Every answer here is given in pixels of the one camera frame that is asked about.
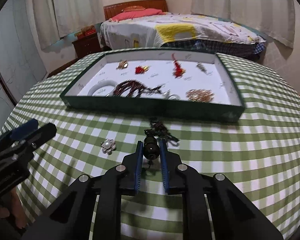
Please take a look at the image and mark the gold and red charm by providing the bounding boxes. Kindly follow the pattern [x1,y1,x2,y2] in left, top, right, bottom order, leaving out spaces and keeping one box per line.
[135,66,149,75]

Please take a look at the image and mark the red knotted cord charm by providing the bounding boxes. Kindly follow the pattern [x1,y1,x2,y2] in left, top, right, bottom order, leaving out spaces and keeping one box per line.
[172,53,186,78]

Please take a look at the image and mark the pink gold bead jewelry pile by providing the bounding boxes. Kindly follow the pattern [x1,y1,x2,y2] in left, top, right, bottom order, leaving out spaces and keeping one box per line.
[186,89,214,102]

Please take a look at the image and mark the wooden headboard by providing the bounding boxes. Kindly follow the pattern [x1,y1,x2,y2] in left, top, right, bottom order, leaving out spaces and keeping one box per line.
[103,0,169,20]

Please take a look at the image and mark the dark bead tassel pendant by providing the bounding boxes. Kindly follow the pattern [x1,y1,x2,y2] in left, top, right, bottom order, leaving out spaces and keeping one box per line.
[142,118,179,167]

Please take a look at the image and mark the silver ring jewelry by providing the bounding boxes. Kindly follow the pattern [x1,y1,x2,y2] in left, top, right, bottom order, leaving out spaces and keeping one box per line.
[162,90,180,100]

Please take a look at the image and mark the bed with patterned sheet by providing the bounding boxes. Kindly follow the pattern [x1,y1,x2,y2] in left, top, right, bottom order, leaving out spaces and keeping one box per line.
[100,12,266,57]

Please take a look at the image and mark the green jewelry box tray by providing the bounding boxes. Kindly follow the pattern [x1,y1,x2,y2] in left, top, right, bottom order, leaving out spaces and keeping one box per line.
[60,48,246,122]

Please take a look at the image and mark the orange patterned pillow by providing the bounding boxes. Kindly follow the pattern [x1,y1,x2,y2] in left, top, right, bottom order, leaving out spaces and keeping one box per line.
[122,5,146,12]

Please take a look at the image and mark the white curtain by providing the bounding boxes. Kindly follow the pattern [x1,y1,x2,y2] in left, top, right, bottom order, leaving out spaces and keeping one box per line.
[191,0,295,48]
[32,0,105,50]

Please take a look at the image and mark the dark wooden nightstand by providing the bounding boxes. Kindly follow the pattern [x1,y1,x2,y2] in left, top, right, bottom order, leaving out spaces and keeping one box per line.
[72,33,102,59]

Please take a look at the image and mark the silver pearl flower brooch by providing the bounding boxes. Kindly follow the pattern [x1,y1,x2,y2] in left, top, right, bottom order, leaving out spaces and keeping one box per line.
[101,139,116,155]

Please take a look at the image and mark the red boxes on nightstand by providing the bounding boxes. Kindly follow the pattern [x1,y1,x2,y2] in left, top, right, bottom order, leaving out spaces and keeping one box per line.
[75,25,97,40]

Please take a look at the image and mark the person's hand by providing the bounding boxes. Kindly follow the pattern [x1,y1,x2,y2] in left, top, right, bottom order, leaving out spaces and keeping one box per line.
[0,187,27,229]

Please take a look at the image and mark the small gold brooch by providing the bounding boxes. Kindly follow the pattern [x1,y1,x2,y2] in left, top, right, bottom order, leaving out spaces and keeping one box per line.
[117,60,128,69]

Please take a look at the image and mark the white jade bangle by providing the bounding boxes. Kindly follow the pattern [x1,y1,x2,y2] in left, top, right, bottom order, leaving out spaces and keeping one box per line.
[88,80,117,96]

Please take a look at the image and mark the dark red bead necklace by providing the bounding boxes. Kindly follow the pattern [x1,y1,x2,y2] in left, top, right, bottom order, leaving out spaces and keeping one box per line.
[112,80,165,99]

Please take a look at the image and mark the left white curtain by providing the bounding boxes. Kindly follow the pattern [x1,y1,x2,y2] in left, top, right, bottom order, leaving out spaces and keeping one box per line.
[32,0,105,50]

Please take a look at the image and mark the silver rhinestone brooch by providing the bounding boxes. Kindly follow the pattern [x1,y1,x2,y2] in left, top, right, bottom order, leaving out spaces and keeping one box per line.
[196,62,207,74]

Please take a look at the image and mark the pink pillow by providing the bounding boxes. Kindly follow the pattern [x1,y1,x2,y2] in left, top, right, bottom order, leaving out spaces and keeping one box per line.
[109,8,166,22]

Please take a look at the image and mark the right white curtain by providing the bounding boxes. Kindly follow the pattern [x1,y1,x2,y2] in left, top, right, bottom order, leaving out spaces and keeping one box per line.
[191,0,295,48]

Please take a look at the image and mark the glass wardrobe door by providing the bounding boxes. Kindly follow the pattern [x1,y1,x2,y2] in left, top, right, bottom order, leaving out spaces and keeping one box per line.
[0,0,47,130]

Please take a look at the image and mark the green checkered tablecloth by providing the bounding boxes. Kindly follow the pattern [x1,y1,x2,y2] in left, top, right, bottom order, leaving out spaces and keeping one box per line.
[1,54,300,239]

